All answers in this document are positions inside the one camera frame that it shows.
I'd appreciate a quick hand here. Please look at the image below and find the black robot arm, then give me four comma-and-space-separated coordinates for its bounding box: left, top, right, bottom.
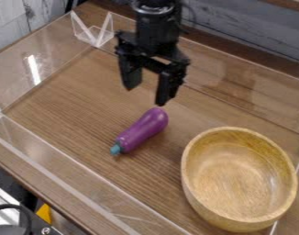
115, 0, 190, 106

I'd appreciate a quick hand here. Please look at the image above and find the purple toy eggplant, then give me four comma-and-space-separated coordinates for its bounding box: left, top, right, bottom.
111, 107, 170, 155

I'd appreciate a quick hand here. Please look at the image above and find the brown wooden bowl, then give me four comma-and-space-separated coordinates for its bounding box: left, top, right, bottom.
180, 127, 298, 232

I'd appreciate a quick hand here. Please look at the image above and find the clear acrylic corner bracket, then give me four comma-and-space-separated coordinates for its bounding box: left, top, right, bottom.
70, 11, 114, 48

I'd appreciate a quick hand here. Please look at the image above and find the black cable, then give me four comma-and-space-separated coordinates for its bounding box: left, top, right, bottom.
0, 204, 38, 235

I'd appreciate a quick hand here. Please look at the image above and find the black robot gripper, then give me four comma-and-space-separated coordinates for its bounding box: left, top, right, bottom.
115, 0, 190, 106

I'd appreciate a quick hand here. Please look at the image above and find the black device with yellow label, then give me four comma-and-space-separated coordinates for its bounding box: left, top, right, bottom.
0, 204, 64, 235

